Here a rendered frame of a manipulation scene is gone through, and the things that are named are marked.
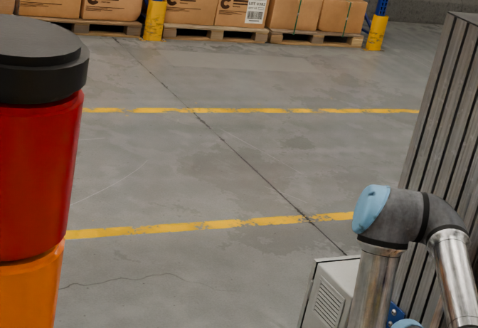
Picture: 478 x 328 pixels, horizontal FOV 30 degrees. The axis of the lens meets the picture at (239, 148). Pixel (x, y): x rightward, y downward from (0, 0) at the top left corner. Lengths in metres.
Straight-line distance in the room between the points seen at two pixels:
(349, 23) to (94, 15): 2.96
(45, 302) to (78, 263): 4.44
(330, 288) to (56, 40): 2.26
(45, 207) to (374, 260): 1.77
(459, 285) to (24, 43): 1.68
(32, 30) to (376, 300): 1.79
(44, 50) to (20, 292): 0.08
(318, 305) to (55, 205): 2.30
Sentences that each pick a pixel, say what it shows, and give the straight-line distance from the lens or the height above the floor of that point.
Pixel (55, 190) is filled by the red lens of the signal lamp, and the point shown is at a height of 2.30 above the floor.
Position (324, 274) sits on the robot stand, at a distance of 2.54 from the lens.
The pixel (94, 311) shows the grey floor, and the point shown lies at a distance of 4.40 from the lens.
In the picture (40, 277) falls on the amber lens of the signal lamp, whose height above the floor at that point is 2.26.
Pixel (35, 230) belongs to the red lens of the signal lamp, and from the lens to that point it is 0.29.
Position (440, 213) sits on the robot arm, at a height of 1.64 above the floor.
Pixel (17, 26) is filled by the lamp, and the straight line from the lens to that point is 0.30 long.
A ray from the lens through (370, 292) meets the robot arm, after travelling 2.05.
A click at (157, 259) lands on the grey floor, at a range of 4.90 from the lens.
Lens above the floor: 2.42
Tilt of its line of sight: 22 degrees down
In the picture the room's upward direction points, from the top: 12 degrees clockwise
